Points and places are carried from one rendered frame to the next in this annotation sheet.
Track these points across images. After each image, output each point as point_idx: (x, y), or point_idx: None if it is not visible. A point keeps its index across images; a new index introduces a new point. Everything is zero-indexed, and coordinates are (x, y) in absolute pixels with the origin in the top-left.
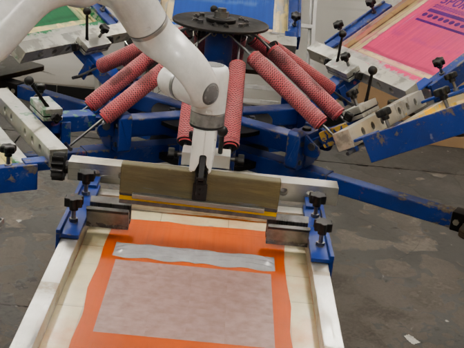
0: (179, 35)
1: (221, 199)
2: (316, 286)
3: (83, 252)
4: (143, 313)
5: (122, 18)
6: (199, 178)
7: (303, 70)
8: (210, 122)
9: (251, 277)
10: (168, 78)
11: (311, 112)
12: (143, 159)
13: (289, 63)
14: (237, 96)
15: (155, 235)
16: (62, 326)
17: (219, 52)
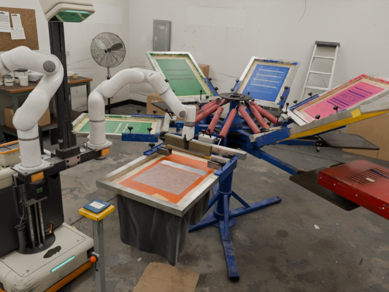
0: (172, 94)
1: (193, 149)
2: (207, 181)
3: (150, 160)
4: (150, 178)
5: (153, 88)
6: (183, 141)
7: (259, 115)
8: (187, 124)
9: (194, 175)
10: None
11: (254, 128)
12: None
13: (254, 112)
14: (229, 120)
15: (177, 159)
16: (124, 176)
17: (233, 106)
